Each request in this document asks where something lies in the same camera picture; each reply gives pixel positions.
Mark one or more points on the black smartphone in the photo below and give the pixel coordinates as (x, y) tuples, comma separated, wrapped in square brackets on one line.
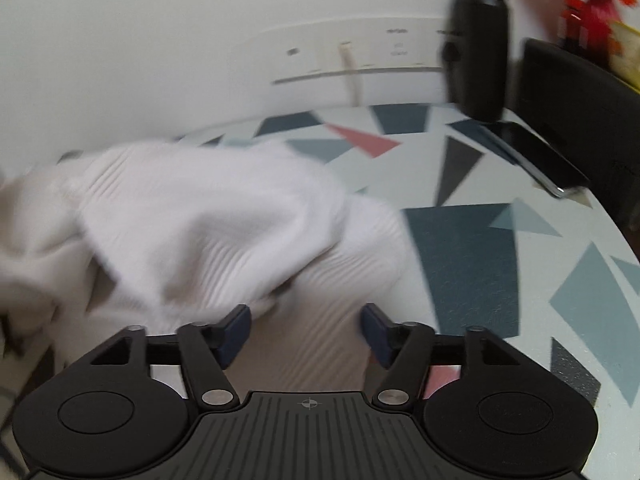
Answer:
[(540, 160)]

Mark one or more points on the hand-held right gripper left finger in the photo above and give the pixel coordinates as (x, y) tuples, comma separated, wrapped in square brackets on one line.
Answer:
[(235, 335)]

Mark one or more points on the white ribbed sweater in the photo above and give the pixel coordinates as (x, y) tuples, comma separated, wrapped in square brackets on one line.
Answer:
[(200, 220)]

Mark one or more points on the black wall plug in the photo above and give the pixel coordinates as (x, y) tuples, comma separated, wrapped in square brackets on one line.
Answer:
[(450, 52)]

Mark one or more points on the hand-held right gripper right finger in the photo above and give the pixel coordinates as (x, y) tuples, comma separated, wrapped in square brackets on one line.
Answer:
[(375, 335)]

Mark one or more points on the black water bottle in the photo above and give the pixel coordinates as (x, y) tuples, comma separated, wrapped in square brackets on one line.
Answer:
[(480, 60)]

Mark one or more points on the black box appliance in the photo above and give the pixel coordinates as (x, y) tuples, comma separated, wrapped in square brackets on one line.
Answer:
[(575, 100)]

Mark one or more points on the white wall socket panel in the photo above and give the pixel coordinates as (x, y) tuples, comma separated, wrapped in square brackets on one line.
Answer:
[(310, 50)]

